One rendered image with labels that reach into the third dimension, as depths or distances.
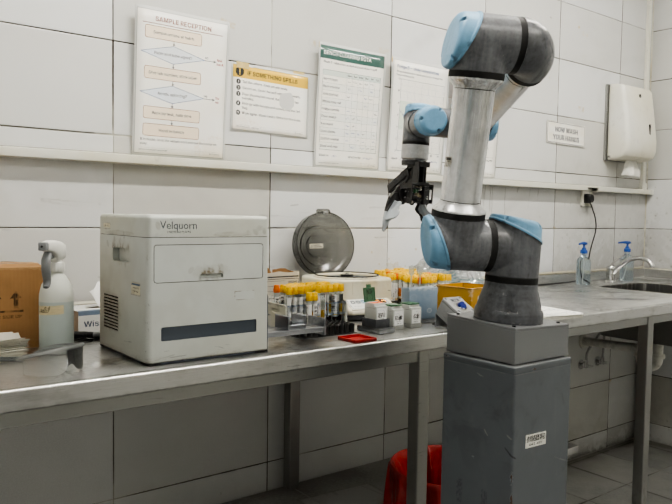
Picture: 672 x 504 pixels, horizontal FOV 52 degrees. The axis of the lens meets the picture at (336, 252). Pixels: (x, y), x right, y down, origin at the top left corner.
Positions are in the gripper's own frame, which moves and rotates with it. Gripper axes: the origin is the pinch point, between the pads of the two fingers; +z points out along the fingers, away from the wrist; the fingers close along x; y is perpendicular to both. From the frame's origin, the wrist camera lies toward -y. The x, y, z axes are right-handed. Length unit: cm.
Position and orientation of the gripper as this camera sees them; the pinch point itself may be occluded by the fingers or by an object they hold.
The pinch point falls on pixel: (404, 233)
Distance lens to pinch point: 195.5
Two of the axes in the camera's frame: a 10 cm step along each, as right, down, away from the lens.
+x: 8.9, 0.3, 4.5
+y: 4.5, 0.9, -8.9
